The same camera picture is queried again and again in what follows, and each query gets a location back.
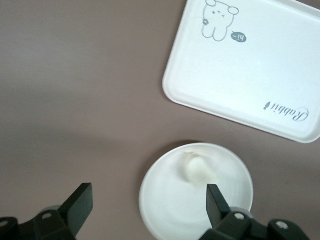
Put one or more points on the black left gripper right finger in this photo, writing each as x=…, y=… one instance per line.
x=217, y=210

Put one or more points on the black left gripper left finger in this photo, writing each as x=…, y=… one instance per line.
x=75, y=207

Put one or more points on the round white plate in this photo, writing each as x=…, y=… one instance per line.
x=170, y=200

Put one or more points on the white steamed bun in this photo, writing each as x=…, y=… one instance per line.
x=197, y=170

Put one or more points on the brown table cover mat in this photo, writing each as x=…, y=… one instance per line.
x=75, y=87

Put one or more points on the cream tray with rabbit print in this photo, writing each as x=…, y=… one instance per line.
x=237, y=80

